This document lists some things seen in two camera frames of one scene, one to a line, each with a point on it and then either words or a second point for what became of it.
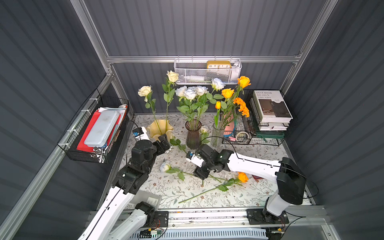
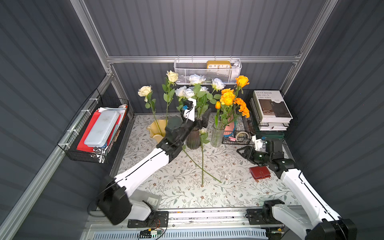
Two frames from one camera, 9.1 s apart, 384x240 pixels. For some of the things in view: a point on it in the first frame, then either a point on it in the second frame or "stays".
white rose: x=202 y=107 stays
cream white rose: x=145 y=91 stays
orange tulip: x=218 y=106 stays
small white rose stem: x=204 y=136 stays
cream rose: x=172 y=76 stays
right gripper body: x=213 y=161 → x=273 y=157
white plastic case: x=102 y=128 stays
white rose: x=166 y=167 → x=201 y=106
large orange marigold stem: x=242 y=110 → x=244 y=110
